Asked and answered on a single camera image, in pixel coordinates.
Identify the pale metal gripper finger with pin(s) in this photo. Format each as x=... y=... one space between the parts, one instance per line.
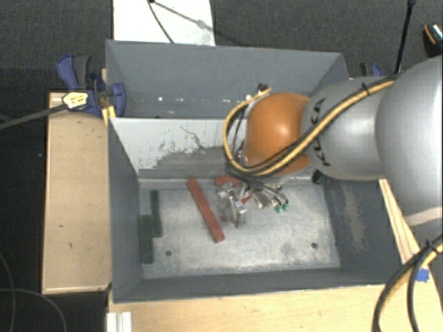
x=241 y=218
x=225 y=212

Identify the red-brown flat block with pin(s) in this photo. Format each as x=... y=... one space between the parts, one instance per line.
x=206 y=211
x=224 y=180

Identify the grey metal bin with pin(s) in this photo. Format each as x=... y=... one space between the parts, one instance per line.
x=242 y=254

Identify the dark green flat block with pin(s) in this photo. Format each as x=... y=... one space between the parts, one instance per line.
x=146 y=240
x=155 y=213

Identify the pale wood board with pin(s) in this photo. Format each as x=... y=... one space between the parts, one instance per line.
x=76 y=199

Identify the black cylinder on white bracket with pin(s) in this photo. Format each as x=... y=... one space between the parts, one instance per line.
x=319 y=177

